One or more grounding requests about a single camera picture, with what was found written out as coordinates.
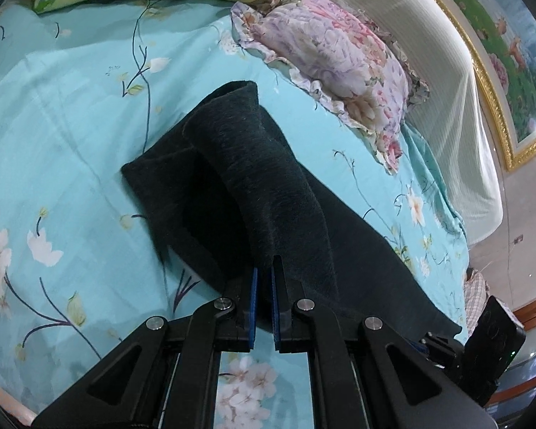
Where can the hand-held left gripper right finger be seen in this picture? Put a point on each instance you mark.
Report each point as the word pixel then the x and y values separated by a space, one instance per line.
pixel 275 308

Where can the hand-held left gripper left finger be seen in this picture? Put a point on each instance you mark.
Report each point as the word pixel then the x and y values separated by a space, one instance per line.
pixel 253 308

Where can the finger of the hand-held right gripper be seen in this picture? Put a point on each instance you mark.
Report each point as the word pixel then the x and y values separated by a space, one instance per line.
pixel 442 349

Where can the black knitted cloth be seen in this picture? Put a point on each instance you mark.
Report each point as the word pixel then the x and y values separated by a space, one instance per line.
pixel 272 187

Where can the person's right forearm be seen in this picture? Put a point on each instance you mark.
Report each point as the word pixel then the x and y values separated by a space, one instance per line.
pixel 475 297

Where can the brown wooden furniture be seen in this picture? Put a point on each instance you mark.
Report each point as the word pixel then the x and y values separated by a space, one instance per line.
pixel 533 315

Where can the teal floral bed sheet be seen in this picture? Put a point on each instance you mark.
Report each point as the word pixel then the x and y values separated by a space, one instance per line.
pixel 71 143

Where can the pink floral ruffled pillow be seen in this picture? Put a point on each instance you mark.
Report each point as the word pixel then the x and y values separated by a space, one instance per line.
pixel 339 53

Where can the cream ribbed headboard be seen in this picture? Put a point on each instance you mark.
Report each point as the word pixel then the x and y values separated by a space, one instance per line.
pixel 446 80

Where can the gold framed wall picture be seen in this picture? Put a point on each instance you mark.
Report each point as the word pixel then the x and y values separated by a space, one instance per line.
pixel 509 44

